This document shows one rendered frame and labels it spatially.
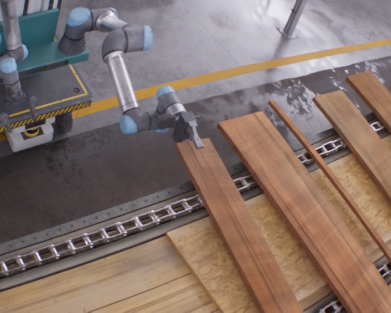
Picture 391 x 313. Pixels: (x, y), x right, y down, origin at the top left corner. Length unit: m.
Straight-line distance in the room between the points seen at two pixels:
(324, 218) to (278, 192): 0.22
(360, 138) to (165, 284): 1.20
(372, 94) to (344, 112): 0.31
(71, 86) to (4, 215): 0.80
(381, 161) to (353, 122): 0.24
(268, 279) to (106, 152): 1.57
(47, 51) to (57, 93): 0.26
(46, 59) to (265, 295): 1.64
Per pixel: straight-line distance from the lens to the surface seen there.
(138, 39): 2.52
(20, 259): 1.83
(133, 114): 2.35
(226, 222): 2.03
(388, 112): 2.92
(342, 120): 2.66
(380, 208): 2.48
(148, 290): 1.89
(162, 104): 2.33
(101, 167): 3.18
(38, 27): 2.91
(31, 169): 3.11
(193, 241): 2.00
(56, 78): 3.15
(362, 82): 2.99
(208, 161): 2.18
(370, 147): 2.64
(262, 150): 2.30
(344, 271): 2.12
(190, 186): 2.15
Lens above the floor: 2.45
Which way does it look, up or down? 46 degrees down
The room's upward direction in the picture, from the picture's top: 22 degrees clockwise
